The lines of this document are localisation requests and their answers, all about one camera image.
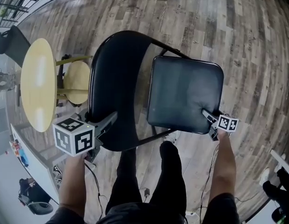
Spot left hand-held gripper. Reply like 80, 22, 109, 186
52, 111, 119, 163

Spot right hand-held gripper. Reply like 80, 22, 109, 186
201, 108, 240, 142

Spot black folding chair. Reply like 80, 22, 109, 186
87, 30, 225, 153

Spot person's left forearm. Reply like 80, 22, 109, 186
57, 152, 89, 219

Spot person's right forearm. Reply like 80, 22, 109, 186
208, 131, 237, 205

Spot black mesh office chair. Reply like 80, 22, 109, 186
0, 25, 32, 68

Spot person's white shoe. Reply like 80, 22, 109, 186
259, 167, 271, 187
163, 130, 182, 145

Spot round wooden stool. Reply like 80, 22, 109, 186
55, 54, 94, 107

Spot patterned sneaker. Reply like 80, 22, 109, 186
52, 164, 63, 184

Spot round wooden table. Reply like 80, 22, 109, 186
20, 38, 58, 133

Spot person's black trousers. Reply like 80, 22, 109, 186
105, 140, 187, 219

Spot white desk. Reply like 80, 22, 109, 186
269, 149, 289, 173
9, 122, 60, 205

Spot blue cloth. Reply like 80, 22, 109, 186
20, 148, 30, 167

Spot clear bottle with red label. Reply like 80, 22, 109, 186
11, 140, 21, 157

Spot person's dark shirt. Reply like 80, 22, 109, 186
44, 192, 240, 224

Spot black metal railing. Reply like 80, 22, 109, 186
0, 0, 49, 28

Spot black cable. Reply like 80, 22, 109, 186
197, 143, 220, 221
84, 161, 106, 220

